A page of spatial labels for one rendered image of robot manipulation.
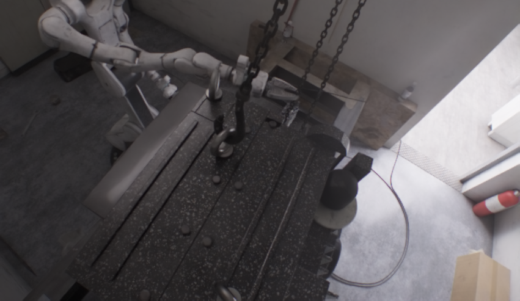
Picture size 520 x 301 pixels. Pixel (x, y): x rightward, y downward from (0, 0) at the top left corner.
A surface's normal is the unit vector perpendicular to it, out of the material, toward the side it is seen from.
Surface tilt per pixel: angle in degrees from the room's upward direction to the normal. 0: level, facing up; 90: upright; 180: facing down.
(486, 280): 0
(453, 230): 0
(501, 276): 0
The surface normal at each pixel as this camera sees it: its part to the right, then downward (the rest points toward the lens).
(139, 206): 0.14, -0.54
